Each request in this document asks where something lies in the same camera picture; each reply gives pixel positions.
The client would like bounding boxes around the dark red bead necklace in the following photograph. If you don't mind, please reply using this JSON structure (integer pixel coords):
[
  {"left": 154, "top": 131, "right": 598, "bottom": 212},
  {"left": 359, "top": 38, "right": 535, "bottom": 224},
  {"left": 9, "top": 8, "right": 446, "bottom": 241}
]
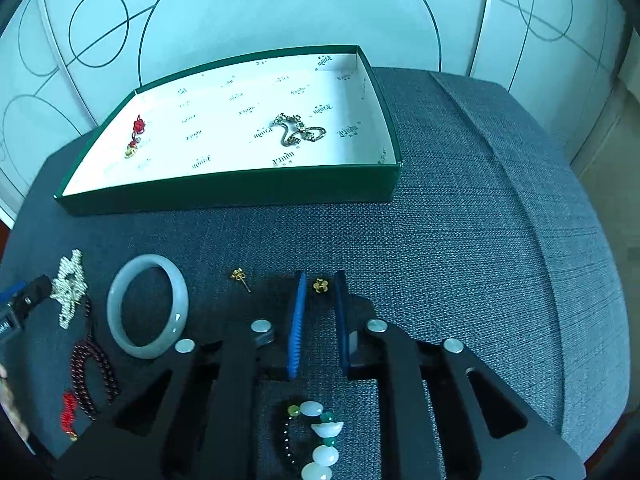
[{"left": 70, "top": 295, "right": 122, "bottom": 406}]

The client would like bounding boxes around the red knot gold charm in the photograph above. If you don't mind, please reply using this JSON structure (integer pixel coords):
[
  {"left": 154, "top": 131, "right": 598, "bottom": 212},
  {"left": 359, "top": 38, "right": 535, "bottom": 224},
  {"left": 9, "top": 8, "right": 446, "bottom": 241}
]
[{"left": 124, "top": 114, "right": 150, "bottom": 158}]

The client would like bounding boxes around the white pearl necklace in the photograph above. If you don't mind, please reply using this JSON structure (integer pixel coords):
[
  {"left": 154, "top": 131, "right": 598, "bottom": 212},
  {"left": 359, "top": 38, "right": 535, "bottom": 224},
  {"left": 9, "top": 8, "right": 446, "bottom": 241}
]
[{"left": 50, "top": 249, "right": 91, "bottom": 331}]

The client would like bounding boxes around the white green stone bracelet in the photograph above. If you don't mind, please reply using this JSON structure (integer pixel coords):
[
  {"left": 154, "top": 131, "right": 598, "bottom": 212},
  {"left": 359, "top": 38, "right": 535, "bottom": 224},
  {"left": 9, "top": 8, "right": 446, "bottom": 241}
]
[{"left": 280, "top": 399, "right": 343, "bottom": 480}]

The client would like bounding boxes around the silver gold chain bracelet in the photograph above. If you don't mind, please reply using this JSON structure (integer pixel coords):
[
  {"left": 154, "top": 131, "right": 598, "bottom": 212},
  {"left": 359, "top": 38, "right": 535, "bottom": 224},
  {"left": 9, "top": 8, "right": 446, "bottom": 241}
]
[{"left": 265, "top": 112, "right": 328, "bottom": 147}]

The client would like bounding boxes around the pale jade bangle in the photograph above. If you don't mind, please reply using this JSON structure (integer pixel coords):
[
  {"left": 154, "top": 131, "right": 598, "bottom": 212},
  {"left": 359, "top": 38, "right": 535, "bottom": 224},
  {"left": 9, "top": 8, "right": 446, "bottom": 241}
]
[{"left": 106, "top": 254, "right": 190, "bottom": 359}]

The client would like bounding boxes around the person's left hand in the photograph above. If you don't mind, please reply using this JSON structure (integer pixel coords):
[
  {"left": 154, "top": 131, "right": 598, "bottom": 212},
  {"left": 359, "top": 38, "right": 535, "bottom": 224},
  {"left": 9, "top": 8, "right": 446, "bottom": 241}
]
[{"left": 0, "top": 364, "right": 26, "bottom": 443}]

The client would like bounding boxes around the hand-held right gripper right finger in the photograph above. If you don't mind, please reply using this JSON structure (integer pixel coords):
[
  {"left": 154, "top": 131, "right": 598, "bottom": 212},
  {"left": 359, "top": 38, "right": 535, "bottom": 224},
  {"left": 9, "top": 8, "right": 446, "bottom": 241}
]
[{"left": 334, "top": 270, "right": 587, "bottom": 480}]

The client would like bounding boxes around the red knotted cord bracelet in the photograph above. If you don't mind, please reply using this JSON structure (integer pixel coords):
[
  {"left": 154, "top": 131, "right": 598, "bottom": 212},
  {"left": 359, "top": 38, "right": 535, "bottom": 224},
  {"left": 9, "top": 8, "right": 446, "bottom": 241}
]
[{"left": 60, "top": 391, "right": 81, "bottom": 442}]

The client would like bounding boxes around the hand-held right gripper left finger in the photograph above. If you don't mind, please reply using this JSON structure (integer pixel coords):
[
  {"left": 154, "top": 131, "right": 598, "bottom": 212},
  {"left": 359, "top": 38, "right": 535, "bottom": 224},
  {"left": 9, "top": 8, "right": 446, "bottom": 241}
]
[{"left": 52, "top": 271, "right": 308, "bottom": 480}]

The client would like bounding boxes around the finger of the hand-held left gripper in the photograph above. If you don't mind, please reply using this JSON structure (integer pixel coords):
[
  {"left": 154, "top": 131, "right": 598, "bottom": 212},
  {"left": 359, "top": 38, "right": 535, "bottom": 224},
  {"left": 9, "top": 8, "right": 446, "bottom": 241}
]
[{"left": 0, "top": 274, "right": 53, "bottom": 320}]

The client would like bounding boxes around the green cardboard box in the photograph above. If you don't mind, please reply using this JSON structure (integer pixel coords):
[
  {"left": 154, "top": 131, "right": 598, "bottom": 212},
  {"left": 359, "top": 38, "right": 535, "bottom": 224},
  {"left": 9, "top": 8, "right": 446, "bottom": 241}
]
[{"left": 54, "top": 45, "right": 403, "bottom": 217}]

